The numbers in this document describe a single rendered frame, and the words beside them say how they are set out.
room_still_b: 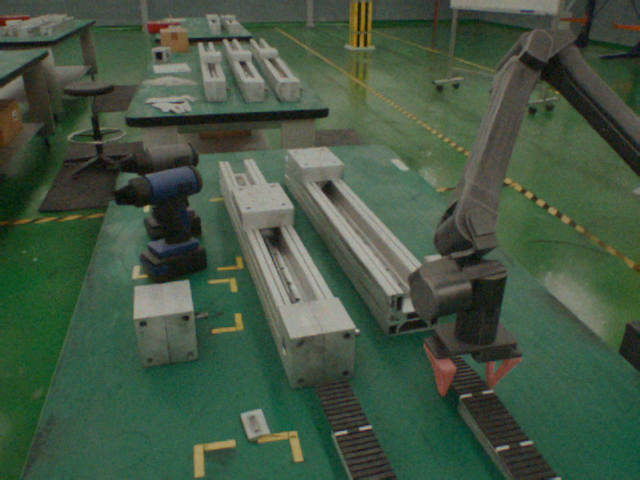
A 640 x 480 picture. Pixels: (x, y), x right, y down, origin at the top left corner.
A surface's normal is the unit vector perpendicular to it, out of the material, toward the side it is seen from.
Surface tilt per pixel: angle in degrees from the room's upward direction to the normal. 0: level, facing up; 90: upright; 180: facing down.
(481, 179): 33
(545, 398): 0
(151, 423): 0
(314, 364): 90
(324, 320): 0
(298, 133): 90
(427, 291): 90
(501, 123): 40
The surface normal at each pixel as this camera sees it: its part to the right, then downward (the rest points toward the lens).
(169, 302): 0.00, -0.90
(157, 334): 0.25, 0.43
